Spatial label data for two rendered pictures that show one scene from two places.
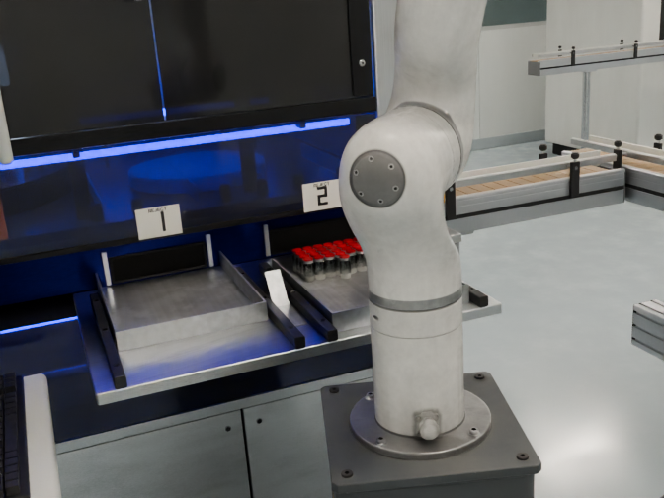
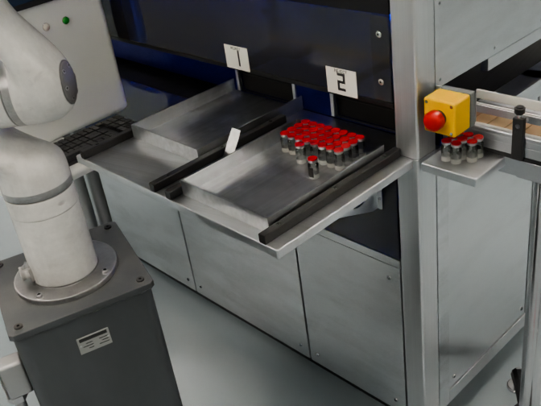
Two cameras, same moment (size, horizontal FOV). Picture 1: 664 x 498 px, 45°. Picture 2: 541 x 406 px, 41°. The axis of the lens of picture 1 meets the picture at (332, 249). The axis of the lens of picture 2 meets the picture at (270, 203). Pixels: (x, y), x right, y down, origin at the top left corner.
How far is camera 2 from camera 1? 1.60 m
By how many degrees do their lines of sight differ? 64
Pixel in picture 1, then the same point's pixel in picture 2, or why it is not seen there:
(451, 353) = (25, 236)
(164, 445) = not seen: hidden behind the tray
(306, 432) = (335, 271)
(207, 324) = (169, 146)
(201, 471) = not seen: hidden behind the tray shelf
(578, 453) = not seen: outside the picture
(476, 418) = (61, 292)
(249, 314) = (188, 153)
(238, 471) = (292, 265)
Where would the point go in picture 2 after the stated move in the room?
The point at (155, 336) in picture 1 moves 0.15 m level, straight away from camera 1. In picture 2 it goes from (147, 138) to (199, 117)
